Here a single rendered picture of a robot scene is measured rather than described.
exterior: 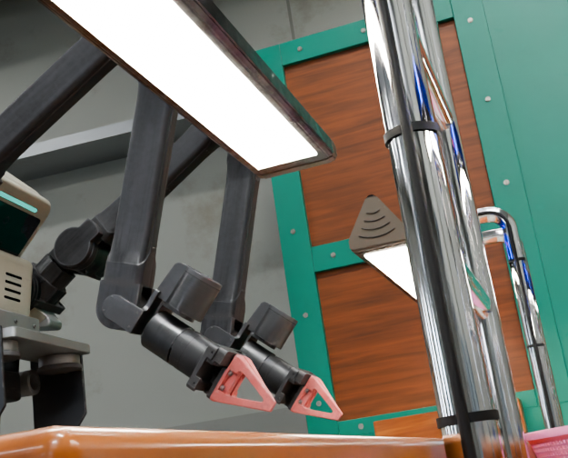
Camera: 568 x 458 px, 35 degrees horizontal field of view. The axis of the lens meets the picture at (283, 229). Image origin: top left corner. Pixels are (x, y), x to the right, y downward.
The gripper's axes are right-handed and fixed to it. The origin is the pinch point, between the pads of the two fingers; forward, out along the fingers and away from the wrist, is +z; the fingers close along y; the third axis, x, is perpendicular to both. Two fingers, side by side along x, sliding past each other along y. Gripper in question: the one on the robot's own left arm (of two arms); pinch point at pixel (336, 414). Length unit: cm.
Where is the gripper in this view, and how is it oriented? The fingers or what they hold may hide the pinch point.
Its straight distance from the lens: 150.8
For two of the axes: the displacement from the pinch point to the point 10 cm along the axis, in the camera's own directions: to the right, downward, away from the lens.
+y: 3.2, 2.4, 9.2
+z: 8.0, 4.5, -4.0
